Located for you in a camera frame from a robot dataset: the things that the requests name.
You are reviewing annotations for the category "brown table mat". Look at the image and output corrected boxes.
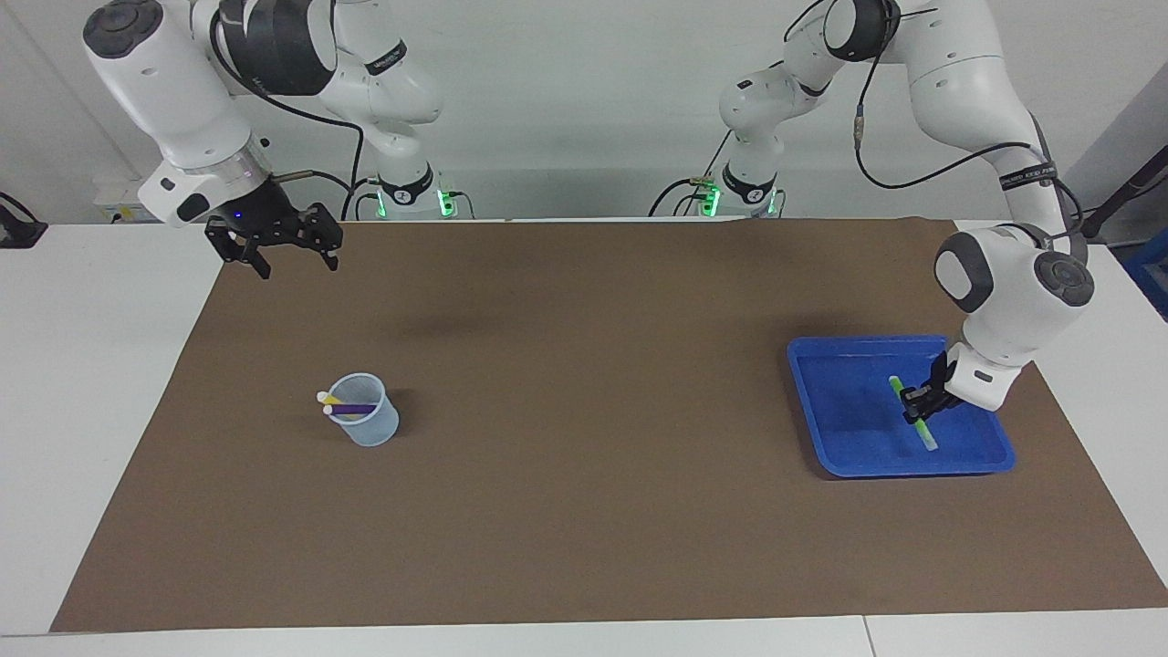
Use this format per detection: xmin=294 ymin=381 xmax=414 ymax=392
xmin=50 ymin=217 xmax=1168 ymax=633

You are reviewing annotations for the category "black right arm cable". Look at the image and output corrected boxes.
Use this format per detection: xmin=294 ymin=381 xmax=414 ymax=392
xmin=210 ymin=9 xmax=366 ymax=220

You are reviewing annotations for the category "black base cable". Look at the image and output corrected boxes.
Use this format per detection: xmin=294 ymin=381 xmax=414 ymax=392
xmin=650 ymin=128 xmax=735 ymax=218
xmin=342 ymin=178 xmax=475 ymax=220

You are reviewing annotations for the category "white wall power strip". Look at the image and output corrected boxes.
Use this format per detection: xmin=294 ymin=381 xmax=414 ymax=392
xmin=94 ymin=178 xmax=197 ymax=223

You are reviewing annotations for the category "translucent plastic cup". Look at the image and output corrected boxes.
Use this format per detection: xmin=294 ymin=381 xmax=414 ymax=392
xmin=325 ymin=372 xmax=400 ymax=448

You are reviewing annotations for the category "green pen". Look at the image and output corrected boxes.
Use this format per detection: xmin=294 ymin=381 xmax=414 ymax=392
xmin=889 ymin=375 xmax=939 ymax=452

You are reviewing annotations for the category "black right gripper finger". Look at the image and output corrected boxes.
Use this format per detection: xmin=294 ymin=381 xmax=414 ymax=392
xmin=299 ymin=203 xmax=345 ymax=272
xmin=204 ymin=219 xmax=273 ymax=280

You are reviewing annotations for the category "black right base cable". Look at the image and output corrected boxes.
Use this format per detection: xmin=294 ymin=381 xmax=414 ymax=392
xmin=342 ymin=178 xmax=475 ymax=220

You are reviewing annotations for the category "blue crate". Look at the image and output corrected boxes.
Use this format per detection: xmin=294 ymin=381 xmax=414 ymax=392
xmin=1124 ymin=228 xmax=1168 ymax=320

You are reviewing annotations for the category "black stand pole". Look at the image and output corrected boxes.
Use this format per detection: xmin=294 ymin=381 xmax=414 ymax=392
xmin=1063 ymin=146 xmax=1168 ymax=243

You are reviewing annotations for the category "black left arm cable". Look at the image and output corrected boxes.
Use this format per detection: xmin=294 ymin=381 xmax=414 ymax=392
xmin=853 ymin=0 xmax=1087 ymax=243

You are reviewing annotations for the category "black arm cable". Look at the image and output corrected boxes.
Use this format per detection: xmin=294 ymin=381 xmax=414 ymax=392
xmin=210 ymin=9 xmax=366 ymax=220
xmin=853 ymin=0 xmax=1087 ymax=243

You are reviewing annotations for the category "black left base cable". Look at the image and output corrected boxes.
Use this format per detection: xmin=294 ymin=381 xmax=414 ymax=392
xmin=650 ymin=128 xmax=735 ymax=218

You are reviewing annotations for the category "blue plastic tray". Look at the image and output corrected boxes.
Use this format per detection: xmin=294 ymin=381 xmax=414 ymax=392
xmin=787 ymin=335 xmax=1017 ymax=479

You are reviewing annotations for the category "black clamp mount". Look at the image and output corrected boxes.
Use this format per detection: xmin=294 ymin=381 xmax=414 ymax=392
xmin=0 ymin=192 xmax=48 ymax=249

